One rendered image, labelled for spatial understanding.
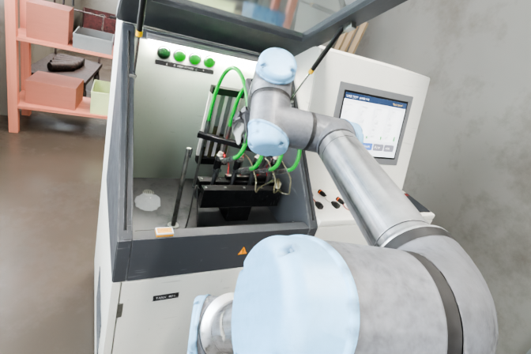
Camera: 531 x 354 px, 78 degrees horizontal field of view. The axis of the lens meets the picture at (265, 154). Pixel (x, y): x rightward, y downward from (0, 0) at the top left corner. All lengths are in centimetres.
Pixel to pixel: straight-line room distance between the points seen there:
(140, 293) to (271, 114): 79
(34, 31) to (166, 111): 231
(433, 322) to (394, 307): 3
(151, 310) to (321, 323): 105
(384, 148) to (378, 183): 124
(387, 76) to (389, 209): 125
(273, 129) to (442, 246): 32
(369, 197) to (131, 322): 100
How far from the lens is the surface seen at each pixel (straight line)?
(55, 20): 354
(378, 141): 166
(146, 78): 137
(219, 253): 115
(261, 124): 58
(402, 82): 172
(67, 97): 368
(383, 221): 42
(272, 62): 62
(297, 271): 25
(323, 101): 141
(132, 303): 121
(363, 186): 47
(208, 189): 124
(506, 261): 273
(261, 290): 28
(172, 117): 143
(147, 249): 106
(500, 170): 275
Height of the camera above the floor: 162
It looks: 23 degrees down
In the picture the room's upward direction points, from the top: 17 degrees clockwise
